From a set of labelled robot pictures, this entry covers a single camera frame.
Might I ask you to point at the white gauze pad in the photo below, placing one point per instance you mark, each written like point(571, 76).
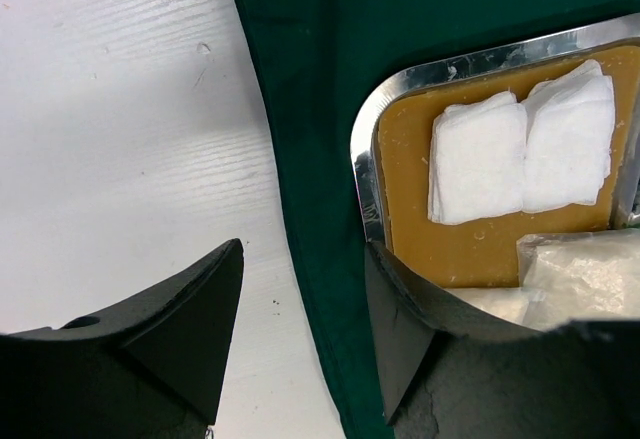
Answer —
point(510, 304)
point(579, 276)

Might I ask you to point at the folded white gauze square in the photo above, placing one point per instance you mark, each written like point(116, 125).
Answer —
point(476, 163)

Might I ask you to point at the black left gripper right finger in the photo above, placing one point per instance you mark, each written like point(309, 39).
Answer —
point(449, 370)

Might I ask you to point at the stainless steel instrument tray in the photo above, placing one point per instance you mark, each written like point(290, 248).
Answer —
point(390, 150)

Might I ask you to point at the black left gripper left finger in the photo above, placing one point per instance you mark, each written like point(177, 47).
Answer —
point(149, 366)

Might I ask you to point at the dark green surgical cloth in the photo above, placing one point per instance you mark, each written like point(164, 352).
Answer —
point(316, 61)

